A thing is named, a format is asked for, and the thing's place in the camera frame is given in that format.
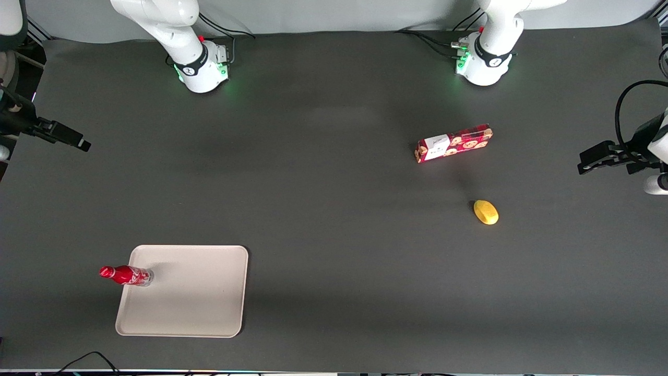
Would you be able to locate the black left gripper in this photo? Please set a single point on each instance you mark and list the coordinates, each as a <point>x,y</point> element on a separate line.
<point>640,140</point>

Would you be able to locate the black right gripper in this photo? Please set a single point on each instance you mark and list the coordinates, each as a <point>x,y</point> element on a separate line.
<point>15,122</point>

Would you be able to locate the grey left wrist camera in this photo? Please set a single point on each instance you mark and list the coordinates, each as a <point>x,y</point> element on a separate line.
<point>656,184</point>

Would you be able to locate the round grey background object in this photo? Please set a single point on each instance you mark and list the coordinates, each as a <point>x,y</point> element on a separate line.
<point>8,68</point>

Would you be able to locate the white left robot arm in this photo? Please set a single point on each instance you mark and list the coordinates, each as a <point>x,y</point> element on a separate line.
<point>493,47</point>

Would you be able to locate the aluminium frame profile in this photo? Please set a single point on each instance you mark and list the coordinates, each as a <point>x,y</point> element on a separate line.
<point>37,30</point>

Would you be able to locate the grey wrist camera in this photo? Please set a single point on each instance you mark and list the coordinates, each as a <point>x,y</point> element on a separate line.
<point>656,184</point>
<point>4,153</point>

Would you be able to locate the dark grey table mat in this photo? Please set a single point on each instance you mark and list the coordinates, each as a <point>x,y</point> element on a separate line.
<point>334,271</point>

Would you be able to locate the beige plastic tray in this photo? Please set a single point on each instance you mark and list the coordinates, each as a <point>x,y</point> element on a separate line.
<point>193,297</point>

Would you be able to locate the yellow lemon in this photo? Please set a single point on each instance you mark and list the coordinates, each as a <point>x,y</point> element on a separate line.
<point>486,212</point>

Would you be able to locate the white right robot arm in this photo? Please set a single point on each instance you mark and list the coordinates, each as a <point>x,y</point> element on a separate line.
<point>172,31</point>

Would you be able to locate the red coke bottle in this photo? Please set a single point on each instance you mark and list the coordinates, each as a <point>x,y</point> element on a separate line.
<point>125,274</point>

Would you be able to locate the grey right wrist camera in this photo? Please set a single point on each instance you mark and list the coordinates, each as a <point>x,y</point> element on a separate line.
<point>4,153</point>

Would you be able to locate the red cookie box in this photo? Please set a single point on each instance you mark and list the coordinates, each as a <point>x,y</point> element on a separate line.
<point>459,142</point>

